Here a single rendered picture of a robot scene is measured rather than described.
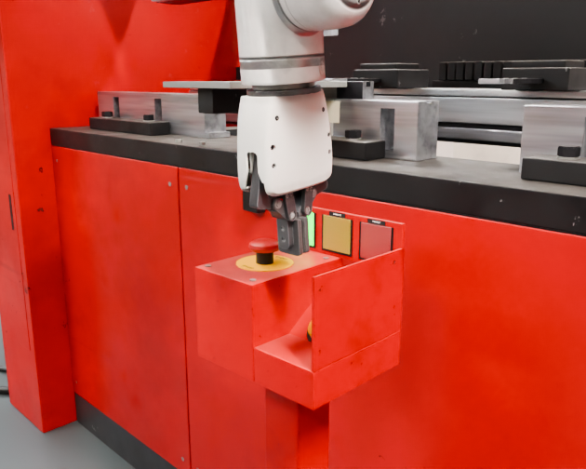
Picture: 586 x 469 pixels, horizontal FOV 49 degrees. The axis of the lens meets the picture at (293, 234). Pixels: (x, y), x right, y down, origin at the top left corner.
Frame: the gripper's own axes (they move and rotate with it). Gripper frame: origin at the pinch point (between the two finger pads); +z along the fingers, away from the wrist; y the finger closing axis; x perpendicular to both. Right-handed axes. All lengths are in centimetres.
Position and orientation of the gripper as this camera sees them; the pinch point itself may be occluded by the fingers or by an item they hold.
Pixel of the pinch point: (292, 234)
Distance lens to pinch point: 68.4
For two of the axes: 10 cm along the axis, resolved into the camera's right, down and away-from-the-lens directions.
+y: -6.9, 2.6, -6.8
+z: 0.6, 9.5, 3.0
